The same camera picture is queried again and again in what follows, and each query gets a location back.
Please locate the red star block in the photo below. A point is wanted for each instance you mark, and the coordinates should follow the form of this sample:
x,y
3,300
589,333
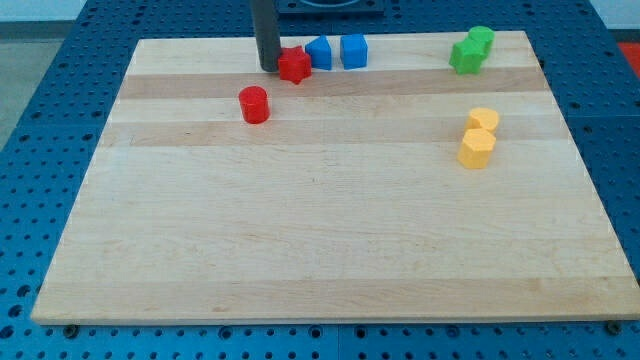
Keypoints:
x,y
294,64

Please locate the green star block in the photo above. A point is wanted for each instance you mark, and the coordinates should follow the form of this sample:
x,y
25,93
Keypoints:
x,y
467,56

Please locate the light wooden board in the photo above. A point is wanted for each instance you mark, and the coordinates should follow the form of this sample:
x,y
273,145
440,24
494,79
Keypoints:
x,y
348,205

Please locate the red cylinder block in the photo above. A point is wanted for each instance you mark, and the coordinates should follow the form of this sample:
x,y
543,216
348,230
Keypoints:
x,y
254,104

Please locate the blue triangular block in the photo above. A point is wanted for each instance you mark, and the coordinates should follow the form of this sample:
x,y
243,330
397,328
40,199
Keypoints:
x,y
320,53

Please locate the blue cube block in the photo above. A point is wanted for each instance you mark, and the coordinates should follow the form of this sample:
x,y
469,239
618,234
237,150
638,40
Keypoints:
x,y
353,51

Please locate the yellow hexagon block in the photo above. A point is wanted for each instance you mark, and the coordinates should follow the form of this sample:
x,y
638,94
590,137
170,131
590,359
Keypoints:
x,y
476,148

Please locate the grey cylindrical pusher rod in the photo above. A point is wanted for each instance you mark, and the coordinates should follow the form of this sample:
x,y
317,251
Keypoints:
x,y
266,32

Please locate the yellow half-round block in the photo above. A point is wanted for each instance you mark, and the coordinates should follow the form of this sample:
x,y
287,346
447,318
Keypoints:
x,y
483,118

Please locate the green cylinder block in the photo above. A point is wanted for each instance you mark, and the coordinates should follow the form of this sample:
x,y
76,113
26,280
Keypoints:
x,y
484,36

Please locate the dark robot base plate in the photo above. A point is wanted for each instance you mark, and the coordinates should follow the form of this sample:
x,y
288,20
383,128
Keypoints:
x,y
295,7

